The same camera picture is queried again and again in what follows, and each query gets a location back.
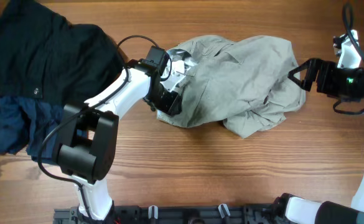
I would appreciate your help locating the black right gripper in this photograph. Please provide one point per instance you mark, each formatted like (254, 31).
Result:
(328, 70)

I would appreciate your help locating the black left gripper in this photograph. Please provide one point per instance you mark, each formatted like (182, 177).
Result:
(173, 99)

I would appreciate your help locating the khaki cargo shorts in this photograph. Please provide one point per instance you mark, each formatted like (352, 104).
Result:
(243, 84)

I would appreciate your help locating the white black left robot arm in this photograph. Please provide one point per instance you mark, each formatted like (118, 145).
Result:
(86, 140)

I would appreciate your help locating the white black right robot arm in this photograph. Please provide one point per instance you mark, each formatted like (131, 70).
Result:
(300, 210)

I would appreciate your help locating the black folded garment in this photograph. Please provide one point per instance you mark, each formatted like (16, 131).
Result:
(43, 56)

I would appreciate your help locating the navy blue garment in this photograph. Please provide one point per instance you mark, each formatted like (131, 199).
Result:
(24, 124)

